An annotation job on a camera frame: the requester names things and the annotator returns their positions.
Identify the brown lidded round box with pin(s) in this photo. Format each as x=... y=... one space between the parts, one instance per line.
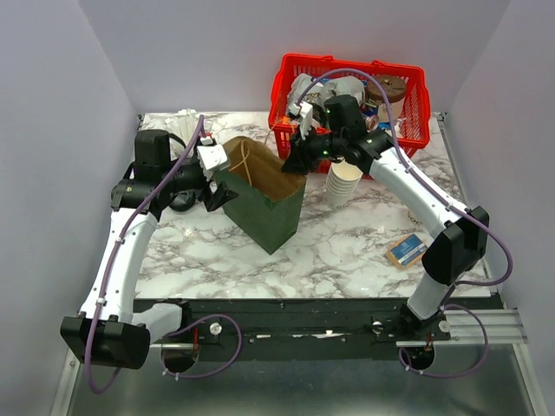
x=396 y=90

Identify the black lid on table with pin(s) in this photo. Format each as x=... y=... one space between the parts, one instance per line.
x=183 y=202

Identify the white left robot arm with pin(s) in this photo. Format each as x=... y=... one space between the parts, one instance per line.
x=106 y=331

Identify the red plastic shopping basket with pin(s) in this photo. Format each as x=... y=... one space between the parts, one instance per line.
x=412 y=132

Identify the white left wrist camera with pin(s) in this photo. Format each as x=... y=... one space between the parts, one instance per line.
x=212 y=156

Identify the blue orange card box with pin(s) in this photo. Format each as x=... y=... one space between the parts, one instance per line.
x=406 y=252

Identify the white paper cup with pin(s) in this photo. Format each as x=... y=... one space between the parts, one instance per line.
x=414 y=219

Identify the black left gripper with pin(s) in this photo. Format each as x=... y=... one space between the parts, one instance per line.
x=221 y=195

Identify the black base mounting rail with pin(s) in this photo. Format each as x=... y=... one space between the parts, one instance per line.
x=300 y=329

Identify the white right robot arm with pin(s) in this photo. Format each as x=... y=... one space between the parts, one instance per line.
x=458 y=233

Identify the grey plastic mailer bag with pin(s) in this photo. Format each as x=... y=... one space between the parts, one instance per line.
x=324 y=90

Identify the brown green paper bag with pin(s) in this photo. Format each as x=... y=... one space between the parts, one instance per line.
x=269 y=201

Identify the stack of paper cups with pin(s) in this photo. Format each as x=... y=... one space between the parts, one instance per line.
x=341 y=182

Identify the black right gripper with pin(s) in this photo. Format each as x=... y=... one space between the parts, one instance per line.
x=301 y=160

